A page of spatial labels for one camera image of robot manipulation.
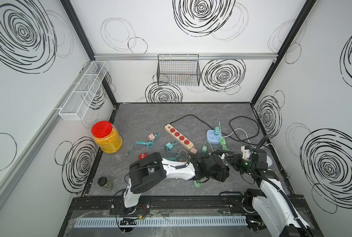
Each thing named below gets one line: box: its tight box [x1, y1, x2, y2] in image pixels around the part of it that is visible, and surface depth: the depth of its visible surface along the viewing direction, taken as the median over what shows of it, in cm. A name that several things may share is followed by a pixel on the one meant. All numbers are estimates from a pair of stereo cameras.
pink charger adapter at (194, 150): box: [189, 145, 198, 155], surface depth 93 cm
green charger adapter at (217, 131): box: [214, 126, 220, 136], surface depth 98 cm
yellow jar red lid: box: [91, 120, 124, 154], surface depth 86 cm
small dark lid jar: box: [97, 176, 114, 191], surface depth 76 cm
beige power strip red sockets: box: [164, 123, 195, 150], surface depth 101 cm
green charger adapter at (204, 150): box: [201, 145, 208, 156], surface depth 93 cm
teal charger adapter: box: [164, 139, 180, 151], surface depth 95 cm
